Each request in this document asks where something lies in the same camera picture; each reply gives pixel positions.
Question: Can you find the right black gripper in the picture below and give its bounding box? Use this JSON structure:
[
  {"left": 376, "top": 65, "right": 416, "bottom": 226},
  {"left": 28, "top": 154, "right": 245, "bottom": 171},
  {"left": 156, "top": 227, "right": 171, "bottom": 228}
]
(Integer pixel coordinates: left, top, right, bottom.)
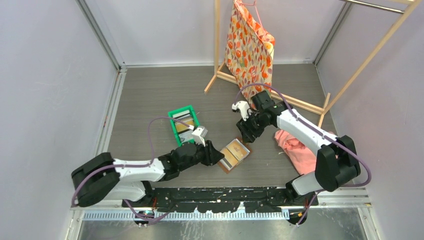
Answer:
[{"left": 236, "top": 111, "right": 270, "bottom": 144}]

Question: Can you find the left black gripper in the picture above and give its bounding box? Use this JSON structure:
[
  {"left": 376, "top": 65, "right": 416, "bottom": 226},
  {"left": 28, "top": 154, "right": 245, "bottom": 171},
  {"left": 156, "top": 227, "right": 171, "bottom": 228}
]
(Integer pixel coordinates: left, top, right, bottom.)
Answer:
[{"left": 178, "top": 138, "right": 224, "bottom": 172}]

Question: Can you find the gold credit card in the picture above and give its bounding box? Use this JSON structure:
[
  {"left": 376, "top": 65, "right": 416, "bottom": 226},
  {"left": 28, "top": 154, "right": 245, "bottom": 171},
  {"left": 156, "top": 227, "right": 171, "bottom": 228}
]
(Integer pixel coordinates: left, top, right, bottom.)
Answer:
[{"left": 220, "top": 147, "right": 239, "bottom": 166}]

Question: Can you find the brown leather card holder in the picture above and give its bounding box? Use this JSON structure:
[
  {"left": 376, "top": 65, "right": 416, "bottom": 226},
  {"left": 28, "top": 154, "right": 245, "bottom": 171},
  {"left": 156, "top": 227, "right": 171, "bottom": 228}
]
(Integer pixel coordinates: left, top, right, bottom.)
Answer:
[{"left": 218, "top": 137, "right": 252, "bottom": 174}]

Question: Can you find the green plastic bin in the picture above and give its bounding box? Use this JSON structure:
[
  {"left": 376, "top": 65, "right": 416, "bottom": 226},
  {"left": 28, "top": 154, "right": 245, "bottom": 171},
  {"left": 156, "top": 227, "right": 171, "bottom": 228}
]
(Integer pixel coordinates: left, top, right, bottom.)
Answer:
[{"left": 167, "top": 105, "right": 200, "bottom": 147}]

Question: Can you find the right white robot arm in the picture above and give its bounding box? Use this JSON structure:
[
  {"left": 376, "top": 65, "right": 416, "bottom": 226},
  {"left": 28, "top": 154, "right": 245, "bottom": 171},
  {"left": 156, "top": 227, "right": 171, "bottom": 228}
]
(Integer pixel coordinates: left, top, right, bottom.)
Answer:
[{"left": 231, "top": 90, "right": 361, "bottom": 205}]

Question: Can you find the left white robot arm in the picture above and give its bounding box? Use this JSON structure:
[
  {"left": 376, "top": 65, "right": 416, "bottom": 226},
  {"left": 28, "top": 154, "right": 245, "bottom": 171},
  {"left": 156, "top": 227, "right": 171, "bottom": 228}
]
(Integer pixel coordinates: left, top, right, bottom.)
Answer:
[{"left": 71, "top": 140, "right": 225, "bottom": 207}]

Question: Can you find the pink cloth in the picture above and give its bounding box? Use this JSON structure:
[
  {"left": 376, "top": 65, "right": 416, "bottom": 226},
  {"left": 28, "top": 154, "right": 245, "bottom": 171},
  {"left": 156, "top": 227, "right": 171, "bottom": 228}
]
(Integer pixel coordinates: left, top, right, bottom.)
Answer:
[{"left": 274, "top": 129, "right": 317, "bottom": 175}]

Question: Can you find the floral fabric bag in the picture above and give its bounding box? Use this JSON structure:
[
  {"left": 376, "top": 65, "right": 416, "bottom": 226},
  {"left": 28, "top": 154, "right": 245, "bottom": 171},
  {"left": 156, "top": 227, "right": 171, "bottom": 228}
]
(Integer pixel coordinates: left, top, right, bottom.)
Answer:
[{"left": 224, "top": 0, "right": 275, "bottom": 106}]

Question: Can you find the wooden clothes rack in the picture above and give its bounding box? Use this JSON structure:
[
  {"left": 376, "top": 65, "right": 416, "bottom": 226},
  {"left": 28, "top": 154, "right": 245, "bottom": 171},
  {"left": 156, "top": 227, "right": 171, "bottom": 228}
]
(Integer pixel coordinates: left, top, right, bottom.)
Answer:
[{"left": 203, "top": 0, "right": 424, "bottom": 128}]

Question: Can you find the pink hanger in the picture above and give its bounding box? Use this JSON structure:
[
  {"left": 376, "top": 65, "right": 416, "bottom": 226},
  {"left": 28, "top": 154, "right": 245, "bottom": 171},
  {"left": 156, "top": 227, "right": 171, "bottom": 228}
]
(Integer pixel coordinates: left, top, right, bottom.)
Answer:
[{"left": 235, "top": 0, "right": 266, "bottom": 34}]

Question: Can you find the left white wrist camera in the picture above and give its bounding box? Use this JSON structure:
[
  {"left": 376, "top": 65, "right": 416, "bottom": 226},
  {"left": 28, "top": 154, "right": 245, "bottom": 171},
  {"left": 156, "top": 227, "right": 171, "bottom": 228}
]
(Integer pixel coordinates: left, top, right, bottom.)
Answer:
[{"left": 191, "top": 126, "right": 208, "bottom": 147}]

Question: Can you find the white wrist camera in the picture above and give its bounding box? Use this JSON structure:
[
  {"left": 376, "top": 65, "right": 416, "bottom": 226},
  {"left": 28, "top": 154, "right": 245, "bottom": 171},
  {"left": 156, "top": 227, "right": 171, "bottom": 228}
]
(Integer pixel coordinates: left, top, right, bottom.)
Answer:
[
  {"left": 191, "top": 126, "right": 208, "bottom": 147},
  {"left": 231, "top": 101, "right": 253, "bottom": 122}
]

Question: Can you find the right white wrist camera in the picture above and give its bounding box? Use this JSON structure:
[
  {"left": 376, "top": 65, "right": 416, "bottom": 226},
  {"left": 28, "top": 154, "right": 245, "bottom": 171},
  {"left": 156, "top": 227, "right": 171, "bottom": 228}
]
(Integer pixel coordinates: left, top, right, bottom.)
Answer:
[{"left": 231, "top": 101, "right": 253, "bottom": 122}]

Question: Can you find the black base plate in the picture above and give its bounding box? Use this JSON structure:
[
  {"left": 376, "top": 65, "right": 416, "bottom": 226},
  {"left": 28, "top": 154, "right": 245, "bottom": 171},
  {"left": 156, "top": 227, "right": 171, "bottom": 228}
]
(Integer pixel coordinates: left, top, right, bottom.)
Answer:
[{"left": 130, "top": 186, "right": 318, "bottom": 213}]

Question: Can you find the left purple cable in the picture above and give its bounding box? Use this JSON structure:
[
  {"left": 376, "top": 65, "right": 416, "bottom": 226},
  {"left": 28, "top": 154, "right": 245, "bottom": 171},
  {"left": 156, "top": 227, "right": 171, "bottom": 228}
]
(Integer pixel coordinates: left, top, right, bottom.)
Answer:
[{"left": 71, "top": 116, "right": 196, "bottom": 221}]

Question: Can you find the purple cable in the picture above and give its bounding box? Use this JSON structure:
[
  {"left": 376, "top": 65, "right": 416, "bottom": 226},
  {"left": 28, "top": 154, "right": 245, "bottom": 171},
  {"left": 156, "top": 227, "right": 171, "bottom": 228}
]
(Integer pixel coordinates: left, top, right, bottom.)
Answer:
[
  {"left": 71, "top": 116, "right": 196, "bottom": 221},
  {"left": 233, "top": 82, "right": 373, "bottom": 226}
]

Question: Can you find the aluminium frame rail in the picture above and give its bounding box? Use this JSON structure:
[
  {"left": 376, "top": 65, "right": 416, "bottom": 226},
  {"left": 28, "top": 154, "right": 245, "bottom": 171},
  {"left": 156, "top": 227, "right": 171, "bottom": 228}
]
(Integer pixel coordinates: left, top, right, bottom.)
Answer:
[{"left": 71, "top": 185, "right": 372, "bottom": 221}]

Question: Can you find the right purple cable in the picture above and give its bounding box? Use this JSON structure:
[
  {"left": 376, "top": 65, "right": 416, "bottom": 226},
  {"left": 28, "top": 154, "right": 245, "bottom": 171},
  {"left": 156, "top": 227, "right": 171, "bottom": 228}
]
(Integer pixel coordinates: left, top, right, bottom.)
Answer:
[{"left": 233, "top": 82, "right": 373, "bottom": 226}]

